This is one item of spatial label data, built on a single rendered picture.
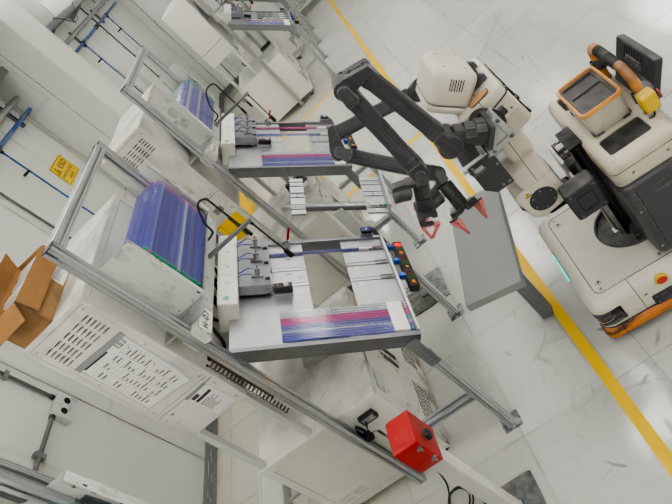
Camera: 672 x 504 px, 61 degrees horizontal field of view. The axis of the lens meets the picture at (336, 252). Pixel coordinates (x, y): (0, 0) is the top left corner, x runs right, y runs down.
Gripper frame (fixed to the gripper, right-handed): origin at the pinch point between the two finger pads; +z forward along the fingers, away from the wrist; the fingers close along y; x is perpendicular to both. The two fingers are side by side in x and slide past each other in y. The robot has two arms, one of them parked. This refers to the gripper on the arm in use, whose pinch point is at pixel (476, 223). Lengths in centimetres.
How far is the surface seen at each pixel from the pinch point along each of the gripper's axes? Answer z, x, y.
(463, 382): 47, -13, 41
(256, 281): -37, -30, 77
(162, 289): -55, -1, 104
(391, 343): 13, -5, 54
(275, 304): -25, -26, 77
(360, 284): -8, -31, 44
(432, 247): 18, -134, -26
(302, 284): -23, -35, 63
